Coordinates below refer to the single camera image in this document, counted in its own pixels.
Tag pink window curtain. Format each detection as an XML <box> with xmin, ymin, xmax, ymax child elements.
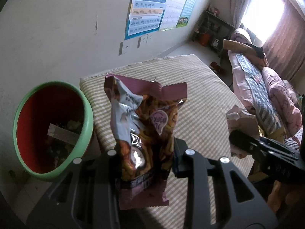
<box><xmin>231</xmin><ymin>0</ymin><xmax>304</xmax><ymax>81</ymax></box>

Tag maroon snack bag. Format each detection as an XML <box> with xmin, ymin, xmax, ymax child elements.
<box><xmin>104</xmin><ymin>74</ymin><xmax>187</xmax><ymax>210</ymax></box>

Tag striped woven table mat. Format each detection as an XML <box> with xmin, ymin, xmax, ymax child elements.
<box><xmin>80</xmin><ymin>55</ymin><xmax>241</xmax><ymax>228</ymax></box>

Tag pink folded quilt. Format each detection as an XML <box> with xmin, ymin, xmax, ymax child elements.
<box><xmin>262</xmin><ymin>67</ymin><xmax>302</xmax><ymax>136</ymax></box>

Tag dark shelf cabinet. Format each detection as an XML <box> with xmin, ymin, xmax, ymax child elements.
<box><xmin>192</xmin><ymin>10</ymin><xmax>235</xmax><ymax>55</ymax></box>

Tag brown pillow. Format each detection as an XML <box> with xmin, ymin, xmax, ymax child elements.
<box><xmin>223</xmin><ymin>39</ymin><xmax>269</xmax><ymax>70</ymax></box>

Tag blue pinyin wall poster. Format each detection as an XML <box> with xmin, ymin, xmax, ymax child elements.
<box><xmin>125</xmin><ymin>0</ymin><xmax>168</xmax><ymax>40</ymax></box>

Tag bed with plaid sheet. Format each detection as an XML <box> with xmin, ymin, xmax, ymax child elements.
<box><xmin>227</xmin><ymin>50</ymin><xmax>305</xmax><ymax>146</ymax></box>

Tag blue green wall poster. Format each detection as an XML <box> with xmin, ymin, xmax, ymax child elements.
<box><xmin>176</xmin><ymin>0</ymin><xmax>197</xmax><ymax>27</ymax></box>

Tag green red trash bin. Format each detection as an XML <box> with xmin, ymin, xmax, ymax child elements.
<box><xmin>13</xmin><ymin>81</ymin><xmax>94</xmax><ymax>181</ymax></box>

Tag red slippers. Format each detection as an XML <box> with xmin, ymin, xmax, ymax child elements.
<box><xmin>209</xmin><ymin>61</ymin><xmax>223</xmax><ymax>73</ymax></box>

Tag white chart wall poster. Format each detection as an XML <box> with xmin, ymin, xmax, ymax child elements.
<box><xmin>160</xmin><ymin>0</ymin><xmax>186</xmax><ymax>31</ymax></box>

